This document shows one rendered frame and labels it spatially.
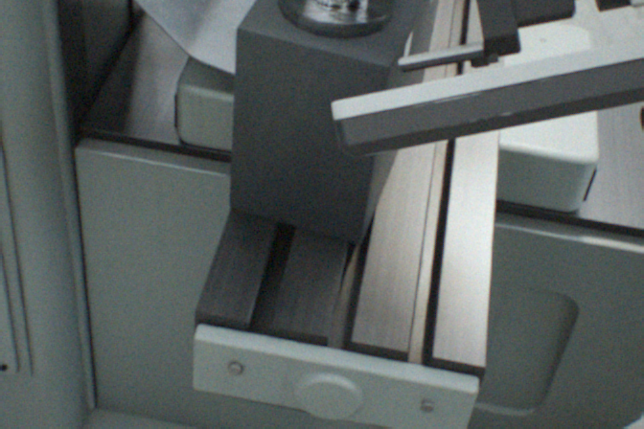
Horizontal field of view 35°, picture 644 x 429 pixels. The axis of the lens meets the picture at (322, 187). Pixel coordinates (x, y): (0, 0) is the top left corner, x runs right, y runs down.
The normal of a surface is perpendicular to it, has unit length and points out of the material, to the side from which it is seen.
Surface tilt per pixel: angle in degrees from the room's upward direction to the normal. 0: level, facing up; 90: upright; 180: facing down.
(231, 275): 0
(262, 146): 90
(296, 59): 90
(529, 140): 0
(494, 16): 63
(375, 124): 52
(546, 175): 90
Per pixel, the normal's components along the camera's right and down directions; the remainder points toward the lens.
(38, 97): 0.63, 0.55
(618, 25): 0.09, -0.73
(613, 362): -0.16, 0.66
